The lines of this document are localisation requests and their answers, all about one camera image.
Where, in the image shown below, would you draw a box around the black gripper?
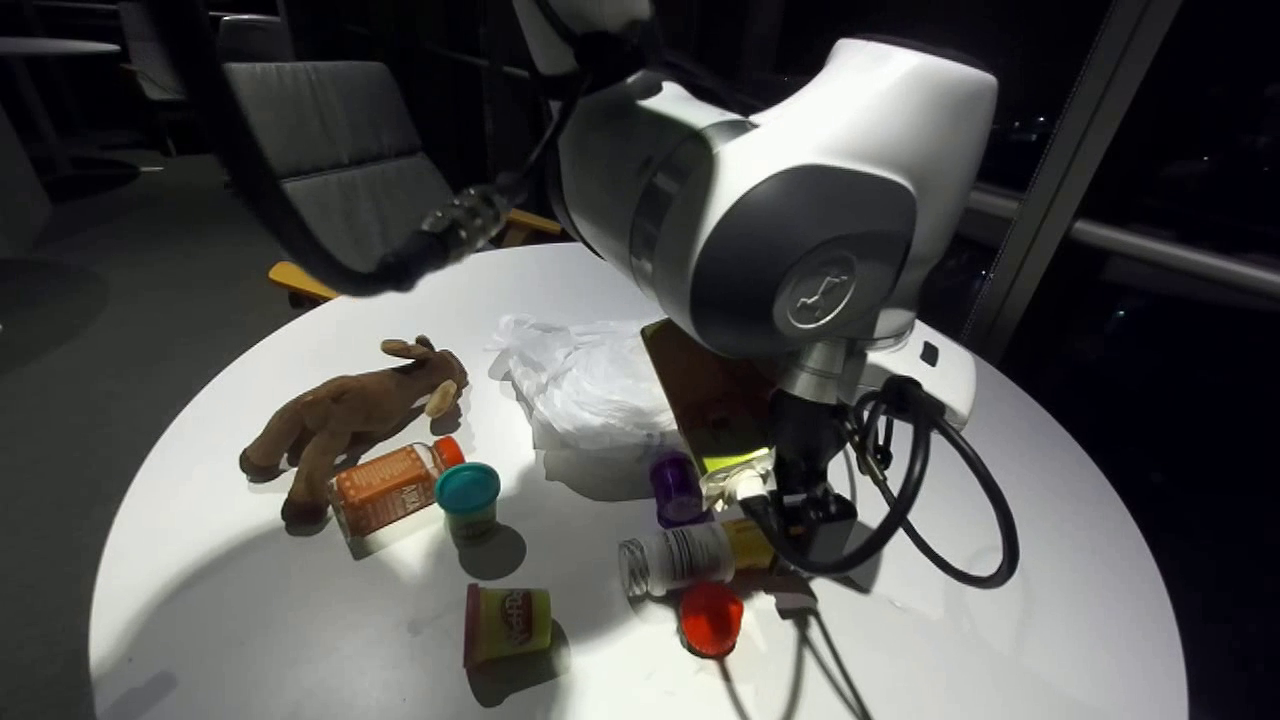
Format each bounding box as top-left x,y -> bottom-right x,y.
746,392 -> 882,589

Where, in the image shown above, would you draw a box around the white pill bottle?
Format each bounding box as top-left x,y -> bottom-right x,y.
621,523 -> 734,599

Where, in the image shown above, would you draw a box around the red plastic cap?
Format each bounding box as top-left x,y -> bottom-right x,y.
676,585 -> 746,660

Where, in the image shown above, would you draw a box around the purple plastic tub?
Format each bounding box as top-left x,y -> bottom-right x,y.
648,450 -> 705,528

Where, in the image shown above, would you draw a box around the clear plastic bag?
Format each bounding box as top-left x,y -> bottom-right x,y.
489,315 -> 680,500

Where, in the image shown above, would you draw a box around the yellow tub with pink lid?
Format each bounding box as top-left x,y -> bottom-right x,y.
463,585 -> 553,669

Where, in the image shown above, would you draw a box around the teal lidded tub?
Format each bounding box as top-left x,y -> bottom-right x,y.
435,465 -> 500,541

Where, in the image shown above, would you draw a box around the yellow play dough tub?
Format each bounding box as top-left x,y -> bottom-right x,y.
725,515 -> 776,575

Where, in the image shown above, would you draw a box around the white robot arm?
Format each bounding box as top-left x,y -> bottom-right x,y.
513,0 -> 999,575

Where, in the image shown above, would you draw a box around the metal window railing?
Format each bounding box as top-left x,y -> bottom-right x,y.
968,187 -> 1280,301

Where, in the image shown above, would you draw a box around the brown plush moose toy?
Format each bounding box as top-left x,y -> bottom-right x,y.
241,334 -> 470,530

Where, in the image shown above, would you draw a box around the grey chair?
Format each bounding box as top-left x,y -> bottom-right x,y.
216,11 -> 452,292

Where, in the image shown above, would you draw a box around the black cable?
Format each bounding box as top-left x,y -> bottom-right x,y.
784,371 -> 1023,592

